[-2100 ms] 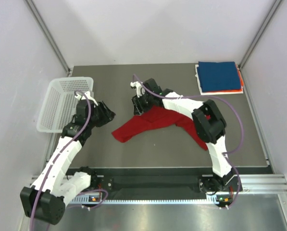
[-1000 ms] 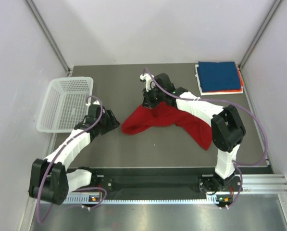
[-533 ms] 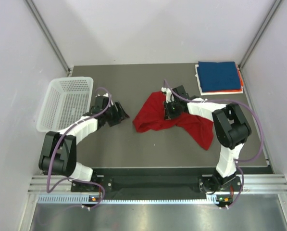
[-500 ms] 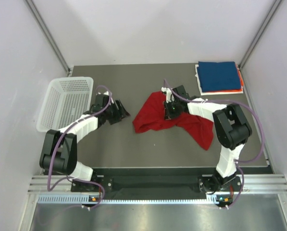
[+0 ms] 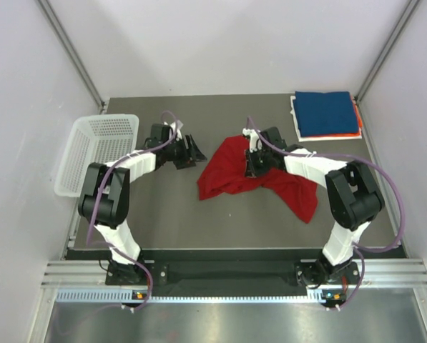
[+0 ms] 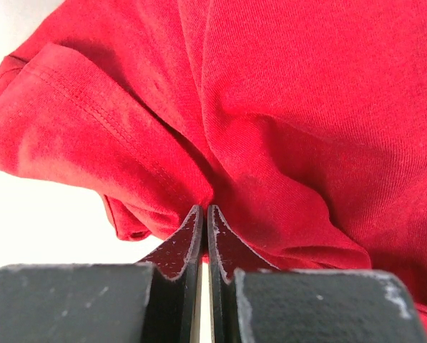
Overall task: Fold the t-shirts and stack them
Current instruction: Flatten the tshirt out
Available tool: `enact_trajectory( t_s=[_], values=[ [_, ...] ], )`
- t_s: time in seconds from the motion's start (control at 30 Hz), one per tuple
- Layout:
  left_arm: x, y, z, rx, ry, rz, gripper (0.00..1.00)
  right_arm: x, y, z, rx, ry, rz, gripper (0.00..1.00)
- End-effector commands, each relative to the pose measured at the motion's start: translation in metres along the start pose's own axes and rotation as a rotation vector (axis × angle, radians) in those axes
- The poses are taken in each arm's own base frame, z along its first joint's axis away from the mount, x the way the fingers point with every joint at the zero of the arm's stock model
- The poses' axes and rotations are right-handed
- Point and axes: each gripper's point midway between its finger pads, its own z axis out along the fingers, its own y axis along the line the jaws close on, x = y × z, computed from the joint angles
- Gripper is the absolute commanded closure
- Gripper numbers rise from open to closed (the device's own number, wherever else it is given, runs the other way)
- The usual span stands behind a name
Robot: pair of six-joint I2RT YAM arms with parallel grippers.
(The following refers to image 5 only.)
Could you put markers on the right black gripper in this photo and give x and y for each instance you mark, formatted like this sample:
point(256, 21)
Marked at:
point(252, 171)

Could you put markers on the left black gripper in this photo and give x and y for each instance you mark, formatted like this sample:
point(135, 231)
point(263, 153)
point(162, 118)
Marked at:
point(185, 162)

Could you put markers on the red t-shirt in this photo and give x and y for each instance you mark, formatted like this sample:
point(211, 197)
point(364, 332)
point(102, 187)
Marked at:
point(225, 173)

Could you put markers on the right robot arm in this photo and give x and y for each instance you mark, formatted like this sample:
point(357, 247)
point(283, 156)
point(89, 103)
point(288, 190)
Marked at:
point(354, 197)

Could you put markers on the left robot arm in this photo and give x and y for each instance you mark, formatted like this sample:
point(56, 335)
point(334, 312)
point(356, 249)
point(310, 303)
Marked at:
point(105, 196)

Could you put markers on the folded white t-shirt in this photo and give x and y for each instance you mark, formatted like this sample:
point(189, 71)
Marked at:
point(334, 137)

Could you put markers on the folded blue t-shirt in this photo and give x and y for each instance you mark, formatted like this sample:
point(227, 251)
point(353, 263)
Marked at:
point(316, 111)

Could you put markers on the white plastic basket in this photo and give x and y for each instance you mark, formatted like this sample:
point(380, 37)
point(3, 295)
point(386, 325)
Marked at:
point(99, 138)

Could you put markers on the folded orange t-shirt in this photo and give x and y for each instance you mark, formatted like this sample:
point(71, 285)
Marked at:
point(348, 123)

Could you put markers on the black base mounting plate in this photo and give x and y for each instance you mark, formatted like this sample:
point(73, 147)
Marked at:
point(305, 267)

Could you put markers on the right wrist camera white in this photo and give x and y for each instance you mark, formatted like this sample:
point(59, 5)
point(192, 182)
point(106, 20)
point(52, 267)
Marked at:
point(253, 138)

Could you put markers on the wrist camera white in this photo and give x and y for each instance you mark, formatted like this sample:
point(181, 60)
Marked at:
point(253, 138)
point(175, 133)

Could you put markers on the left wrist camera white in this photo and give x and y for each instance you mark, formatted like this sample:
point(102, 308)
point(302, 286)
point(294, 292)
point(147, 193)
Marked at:
point(175, 133)

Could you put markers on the left aluminium frame post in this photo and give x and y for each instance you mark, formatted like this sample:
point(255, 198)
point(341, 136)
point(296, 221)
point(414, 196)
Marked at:
point(72, 53)

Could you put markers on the aluminium frame post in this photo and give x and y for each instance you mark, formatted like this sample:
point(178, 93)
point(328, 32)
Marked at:
point(397, 30)
point(72, 53)

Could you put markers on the right aluminium frame post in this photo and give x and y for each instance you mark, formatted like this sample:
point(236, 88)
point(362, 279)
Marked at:
point(397, 30)

